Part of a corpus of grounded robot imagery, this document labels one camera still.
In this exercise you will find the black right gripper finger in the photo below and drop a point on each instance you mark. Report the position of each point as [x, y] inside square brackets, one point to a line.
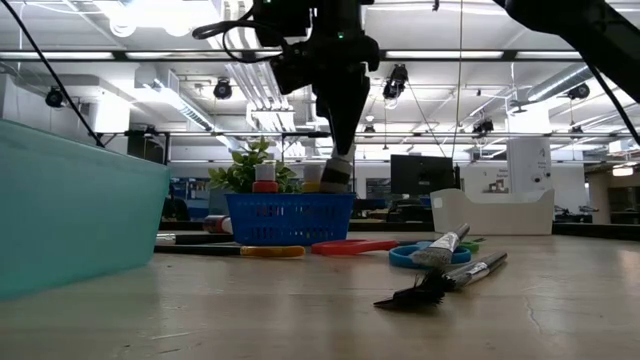
[345, 115]

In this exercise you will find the black paint bottle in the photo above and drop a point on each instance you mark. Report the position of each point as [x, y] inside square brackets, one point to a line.
[335, 175]

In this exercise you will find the red paint bottle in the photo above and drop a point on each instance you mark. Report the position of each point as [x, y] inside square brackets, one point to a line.
[265, 186]

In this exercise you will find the red scissors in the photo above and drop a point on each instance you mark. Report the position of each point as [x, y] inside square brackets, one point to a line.
[350, 247]

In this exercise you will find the grey-bristle paintbrush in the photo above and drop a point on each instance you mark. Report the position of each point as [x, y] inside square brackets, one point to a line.
[442, 247]

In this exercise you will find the maroon paint bottle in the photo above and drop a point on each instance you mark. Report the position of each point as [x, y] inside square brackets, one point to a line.
[216, 224]

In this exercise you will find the fan paintbrush silver ferrule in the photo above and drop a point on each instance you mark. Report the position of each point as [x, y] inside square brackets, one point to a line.
[200, 239]

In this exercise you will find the black scruffy-bristle paintbrush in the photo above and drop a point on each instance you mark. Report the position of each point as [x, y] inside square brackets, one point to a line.
[470, 274]

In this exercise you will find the teal translucent plastic bin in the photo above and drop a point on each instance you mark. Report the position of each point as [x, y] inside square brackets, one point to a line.
[75, 210]

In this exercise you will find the black ceiling spotlight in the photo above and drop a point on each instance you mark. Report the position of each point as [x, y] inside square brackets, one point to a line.
[55, 96]
[579, 91]
[222, 90]
[397, 80]
[483, 126]

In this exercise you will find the black computer monitor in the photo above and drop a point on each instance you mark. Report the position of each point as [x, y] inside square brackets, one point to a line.
[422, 175]

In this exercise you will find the green plant in white pot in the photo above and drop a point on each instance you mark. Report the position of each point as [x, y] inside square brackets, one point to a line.
[240, 170]

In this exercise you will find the blue slotted plastic basket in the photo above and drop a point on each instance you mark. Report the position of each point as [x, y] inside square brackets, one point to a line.
[290, 220]

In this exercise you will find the white plastic bin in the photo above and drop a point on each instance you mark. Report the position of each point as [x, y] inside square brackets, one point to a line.
[490, 215]

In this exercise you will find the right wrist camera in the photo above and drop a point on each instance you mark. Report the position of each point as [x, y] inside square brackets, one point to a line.
[280, 17]

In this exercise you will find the black background metal frame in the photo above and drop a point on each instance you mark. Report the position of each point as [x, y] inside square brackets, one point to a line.
[225, 134]

